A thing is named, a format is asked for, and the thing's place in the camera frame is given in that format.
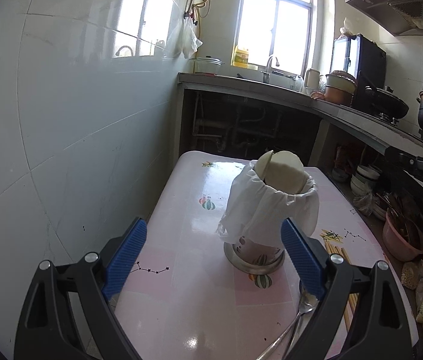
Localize white rice paddle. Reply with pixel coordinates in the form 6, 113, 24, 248
264, 150, 308, 194

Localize cream rice paddle round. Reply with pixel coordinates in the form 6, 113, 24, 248
254, 150, 273, 180

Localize bamboo chopstick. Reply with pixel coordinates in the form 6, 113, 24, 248
341, 247, 357, 331
325, 240, 334, 255
331, 244, 342, 255

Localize kitchen faucet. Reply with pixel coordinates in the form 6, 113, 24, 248
263, 54, 280, 84

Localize stacked white bowls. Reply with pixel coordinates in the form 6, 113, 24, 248
351, 165, 381, 197

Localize steel spoon upper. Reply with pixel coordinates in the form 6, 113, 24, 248
256, 292, 318, 360

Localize steel spoon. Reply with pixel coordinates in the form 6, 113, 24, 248
256, 292, 318, 360
281, 281, 319, 359

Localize steel spoon lower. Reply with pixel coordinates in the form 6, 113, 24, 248
281, 281, 319, 359

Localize black wok on stove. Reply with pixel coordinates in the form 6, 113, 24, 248
364, 85, 409, 121

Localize pink plastic basin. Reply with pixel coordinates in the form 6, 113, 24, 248
382, 210, 423, 263

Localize brown white cooking pot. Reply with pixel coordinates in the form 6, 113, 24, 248
325, 70, 357, 107

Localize black microwave cabinet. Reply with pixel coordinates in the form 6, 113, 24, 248
330, 34, 386, 115

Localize steel utensil holder cup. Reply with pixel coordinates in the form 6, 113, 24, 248
224, 237, 285, 275

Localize white electric kettle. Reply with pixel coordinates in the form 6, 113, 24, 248
304, 68, 320, 90

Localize white plastic bag liner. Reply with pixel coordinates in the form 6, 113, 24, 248
216, 160, 320, 248

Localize yellow bottle on sill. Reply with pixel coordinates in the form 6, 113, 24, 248
232, 46, 249, 68

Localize glass-lidded pot on counter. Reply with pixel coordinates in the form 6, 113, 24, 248
191, 56, 223, 75

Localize hanging white plastic bag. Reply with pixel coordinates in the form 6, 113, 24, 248
180, 16, 203, 59

